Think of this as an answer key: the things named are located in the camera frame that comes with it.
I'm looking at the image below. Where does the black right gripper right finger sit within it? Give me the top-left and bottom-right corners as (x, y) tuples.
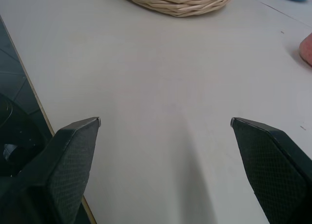
(230, 117), (312, 224)

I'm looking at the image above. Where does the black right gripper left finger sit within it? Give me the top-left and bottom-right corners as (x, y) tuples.
(0, 116), (102, 224)

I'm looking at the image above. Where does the pink object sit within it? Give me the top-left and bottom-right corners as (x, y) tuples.
(299, 31), (312, 68)

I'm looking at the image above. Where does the woven wicker basket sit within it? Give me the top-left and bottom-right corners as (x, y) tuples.
(117, 0), (235, 18)

